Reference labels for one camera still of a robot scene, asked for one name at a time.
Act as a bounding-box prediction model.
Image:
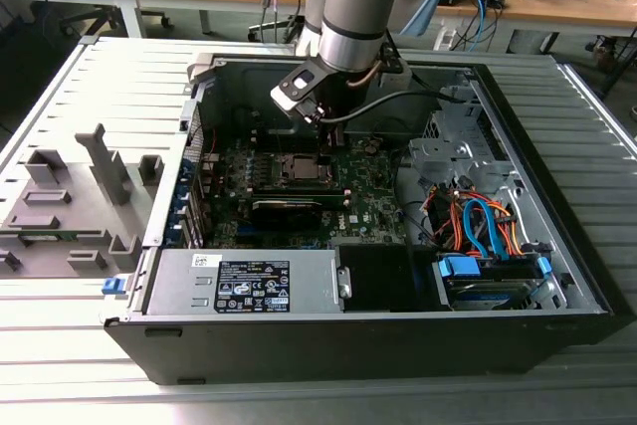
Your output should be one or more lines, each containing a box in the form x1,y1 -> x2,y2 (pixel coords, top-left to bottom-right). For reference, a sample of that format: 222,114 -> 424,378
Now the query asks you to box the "CPU socket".
272,151 -> 342,188

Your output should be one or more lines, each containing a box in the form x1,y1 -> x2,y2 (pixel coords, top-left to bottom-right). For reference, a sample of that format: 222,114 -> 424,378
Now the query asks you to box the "hard disk in blue carrier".
432,253 -> 553,312

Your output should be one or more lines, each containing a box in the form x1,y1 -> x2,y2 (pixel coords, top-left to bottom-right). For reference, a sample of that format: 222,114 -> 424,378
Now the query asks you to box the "black plastic shroud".
333,243 -> 439,315

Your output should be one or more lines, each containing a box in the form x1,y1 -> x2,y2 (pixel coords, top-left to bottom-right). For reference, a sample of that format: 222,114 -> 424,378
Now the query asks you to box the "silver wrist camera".
269,60 -> 329,125

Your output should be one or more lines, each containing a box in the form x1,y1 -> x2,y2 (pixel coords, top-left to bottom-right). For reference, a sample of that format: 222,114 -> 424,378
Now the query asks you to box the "grey power supply unit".
143,248 -> 352,317

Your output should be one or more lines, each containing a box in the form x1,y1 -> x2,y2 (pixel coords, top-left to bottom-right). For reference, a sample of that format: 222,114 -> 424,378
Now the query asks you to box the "orange wire bundle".
430,188 -> 524,257

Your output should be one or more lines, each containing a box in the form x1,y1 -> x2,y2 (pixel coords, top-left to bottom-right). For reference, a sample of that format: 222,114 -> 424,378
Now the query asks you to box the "black camera cable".
318,71 -> 479,125

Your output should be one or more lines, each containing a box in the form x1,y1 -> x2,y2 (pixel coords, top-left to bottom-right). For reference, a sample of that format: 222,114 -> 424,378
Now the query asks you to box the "black graphics card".
248,197 -> 325,230

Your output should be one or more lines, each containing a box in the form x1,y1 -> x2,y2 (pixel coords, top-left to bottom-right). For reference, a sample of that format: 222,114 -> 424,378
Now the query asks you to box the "green motherboard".
198,130 -> 414,252

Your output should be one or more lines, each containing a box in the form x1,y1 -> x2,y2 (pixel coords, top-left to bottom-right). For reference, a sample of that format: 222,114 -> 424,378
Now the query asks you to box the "grey parts rack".
0,123 -> 165,280

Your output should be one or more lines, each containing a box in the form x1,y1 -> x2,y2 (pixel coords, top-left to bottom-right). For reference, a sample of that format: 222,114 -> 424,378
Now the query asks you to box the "metal drive cage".
405,84 -> 524,197

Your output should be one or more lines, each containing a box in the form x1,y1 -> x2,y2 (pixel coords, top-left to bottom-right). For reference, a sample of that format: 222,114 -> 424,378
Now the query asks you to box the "black RAM stick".
252,184 -> 350,200

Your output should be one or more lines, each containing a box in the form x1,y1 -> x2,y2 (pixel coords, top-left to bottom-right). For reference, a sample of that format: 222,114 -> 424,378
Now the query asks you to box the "blue wire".
462,198 -> 507,260

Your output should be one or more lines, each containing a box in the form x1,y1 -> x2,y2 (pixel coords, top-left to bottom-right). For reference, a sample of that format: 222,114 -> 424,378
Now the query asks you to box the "black PC case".
102,49 -> 629,386

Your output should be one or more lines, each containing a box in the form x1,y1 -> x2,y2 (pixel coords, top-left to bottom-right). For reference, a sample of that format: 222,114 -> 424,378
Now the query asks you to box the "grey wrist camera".
377,44 -> 413,91

